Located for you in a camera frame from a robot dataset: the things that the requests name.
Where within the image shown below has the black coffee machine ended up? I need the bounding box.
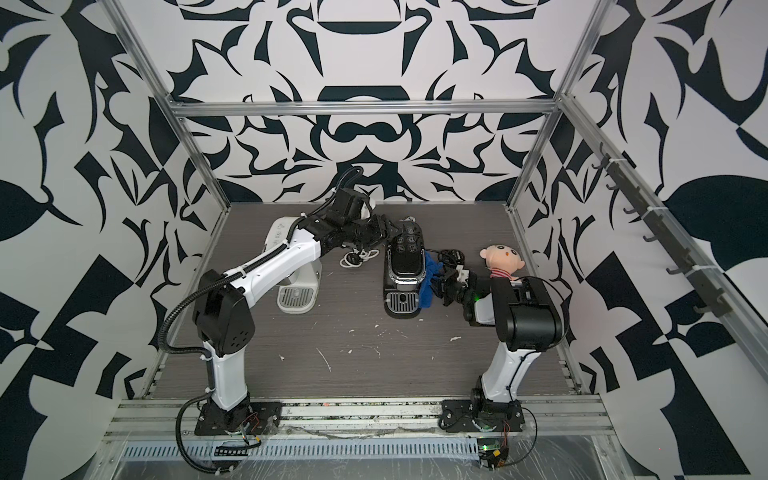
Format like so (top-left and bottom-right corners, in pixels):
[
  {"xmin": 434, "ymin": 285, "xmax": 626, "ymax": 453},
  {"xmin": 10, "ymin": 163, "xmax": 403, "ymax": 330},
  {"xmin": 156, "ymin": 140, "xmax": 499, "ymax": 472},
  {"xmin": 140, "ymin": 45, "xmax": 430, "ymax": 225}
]
[{"xmin": 383, "ymin": 217, "xmax": 426, "ymax": 319}]

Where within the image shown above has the white coffee machine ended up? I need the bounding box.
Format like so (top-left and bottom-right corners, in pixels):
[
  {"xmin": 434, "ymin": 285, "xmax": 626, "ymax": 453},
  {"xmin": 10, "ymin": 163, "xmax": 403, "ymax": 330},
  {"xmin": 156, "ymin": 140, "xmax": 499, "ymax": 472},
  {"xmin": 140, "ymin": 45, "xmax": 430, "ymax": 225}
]
[{"xmin": 262, "ymin": 216, "xmax": 322, "ymax": 315}]

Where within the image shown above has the blue cleaning cloth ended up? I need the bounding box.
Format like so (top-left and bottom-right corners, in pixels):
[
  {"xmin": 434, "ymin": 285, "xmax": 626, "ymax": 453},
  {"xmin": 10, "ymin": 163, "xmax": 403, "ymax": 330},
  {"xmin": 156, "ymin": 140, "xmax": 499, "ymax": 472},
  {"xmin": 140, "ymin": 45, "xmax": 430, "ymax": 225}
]
[{"xmin": 419, "ymin": 252, "xmax": 443, "ymax": 309}]

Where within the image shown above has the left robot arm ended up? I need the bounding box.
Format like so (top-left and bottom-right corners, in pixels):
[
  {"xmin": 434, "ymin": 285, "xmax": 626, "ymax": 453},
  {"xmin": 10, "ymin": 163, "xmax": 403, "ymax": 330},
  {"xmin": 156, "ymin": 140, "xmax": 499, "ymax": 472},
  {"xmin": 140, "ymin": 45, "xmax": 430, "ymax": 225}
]
[{"xmin": 157, "ymin": 166, "xmax": 394, "ymax": 433}]

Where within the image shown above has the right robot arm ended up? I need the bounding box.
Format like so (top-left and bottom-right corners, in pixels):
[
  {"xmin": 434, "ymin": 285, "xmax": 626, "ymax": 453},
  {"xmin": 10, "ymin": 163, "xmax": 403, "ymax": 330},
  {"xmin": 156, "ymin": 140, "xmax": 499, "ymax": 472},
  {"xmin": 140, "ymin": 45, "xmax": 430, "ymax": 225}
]
[{"xmin": 430, "ymin": 269, "xmax": 566, "ymax": 419}]

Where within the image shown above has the pink plush pig toy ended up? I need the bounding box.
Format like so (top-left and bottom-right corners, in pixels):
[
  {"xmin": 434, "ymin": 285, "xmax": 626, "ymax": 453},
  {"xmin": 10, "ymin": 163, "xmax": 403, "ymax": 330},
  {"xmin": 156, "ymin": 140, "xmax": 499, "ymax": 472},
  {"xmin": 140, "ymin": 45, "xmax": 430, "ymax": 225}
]
[{"xmin": 479, "ymin": 245, "xmax": 525, "ymax": 281}]

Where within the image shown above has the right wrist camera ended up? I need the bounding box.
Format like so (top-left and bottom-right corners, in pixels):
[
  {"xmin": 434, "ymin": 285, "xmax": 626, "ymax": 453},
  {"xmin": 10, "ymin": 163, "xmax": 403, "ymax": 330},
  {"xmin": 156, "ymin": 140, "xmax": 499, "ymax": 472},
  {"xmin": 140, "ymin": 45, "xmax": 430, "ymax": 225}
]
[{"xmin": 455, "ymin": 266, "xmax": 470, "ymax": 285}]

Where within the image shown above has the white coiled power cable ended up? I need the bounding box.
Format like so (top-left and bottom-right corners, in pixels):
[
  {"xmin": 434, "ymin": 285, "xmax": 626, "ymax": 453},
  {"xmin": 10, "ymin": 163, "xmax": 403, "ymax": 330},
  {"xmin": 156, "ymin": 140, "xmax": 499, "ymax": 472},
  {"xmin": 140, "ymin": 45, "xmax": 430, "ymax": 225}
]
[{"xmin": 339, "ymin": 247, "xmax": 380, "ymax": 269}]

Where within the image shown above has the wall hook rail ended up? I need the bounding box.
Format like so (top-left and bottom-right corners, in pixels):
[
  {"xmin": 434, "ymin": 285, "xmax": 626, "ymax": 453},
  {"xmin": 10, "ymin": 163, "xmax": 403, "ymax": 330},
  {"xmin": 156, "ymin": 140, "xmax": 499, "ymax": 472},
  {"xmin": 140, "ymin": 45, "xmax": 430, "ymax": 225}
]
[{"xmin": 593, "ymin": 146, "xmax": 733, "ymax": 318}]

